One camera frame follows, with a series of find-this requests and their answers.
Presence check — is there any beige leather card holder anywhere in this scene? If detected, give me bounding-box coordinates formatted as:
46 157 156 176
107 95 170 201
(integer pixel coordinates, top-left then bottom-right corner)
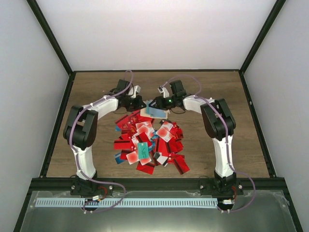
140 101 169 119

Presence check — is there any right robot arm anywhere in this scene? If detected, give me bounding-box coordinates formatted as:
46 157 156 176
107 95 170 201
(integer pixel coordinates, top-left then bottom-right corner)
149 80 237 195

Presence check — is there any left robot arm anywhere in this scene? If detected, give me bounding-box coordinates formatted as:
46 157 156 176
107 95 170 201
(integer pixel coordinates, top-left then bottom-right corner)
63 79 146 195

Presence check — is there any white pink gradient card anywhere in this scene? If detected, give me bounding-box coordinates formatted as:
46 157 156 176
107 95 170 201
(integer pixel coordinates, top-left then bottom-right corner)
136 121 155 138

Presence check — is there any white red circle card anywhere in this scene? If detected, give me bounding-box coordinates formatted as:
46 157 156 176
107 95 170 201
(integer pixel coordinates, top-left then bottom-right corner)
156 121 177 142

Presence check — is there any red card bottom centre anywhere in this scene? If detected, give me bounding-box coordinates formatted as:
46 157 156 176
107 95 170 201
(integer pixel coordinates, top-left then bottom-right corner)
136 162 155 175

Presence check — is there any red card bottom right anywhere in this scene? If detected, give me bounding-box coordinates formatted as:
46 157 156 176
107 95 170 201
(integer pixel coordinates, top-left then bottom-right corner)
168 154 190 174

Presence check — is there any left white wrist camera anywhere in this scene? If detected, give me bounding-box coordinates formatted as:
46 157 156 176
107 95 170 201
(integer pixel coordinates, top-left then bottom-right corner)
128 85 141 99

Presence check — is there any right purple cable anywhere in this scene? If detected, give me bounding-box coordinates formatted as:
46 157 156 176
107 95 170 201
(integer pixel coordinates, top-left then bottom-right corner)
160 74 256 213

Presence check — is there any light blue cable duct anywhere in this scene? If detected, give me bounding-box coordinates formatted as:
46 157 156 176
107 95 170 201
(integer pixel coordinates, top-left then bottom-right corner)
35 198 218 208

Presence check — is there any black front frame rail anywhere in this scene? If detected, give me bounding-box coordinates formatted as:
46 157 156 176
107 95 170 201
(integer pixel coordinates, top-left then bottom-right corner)
30 177 286 194

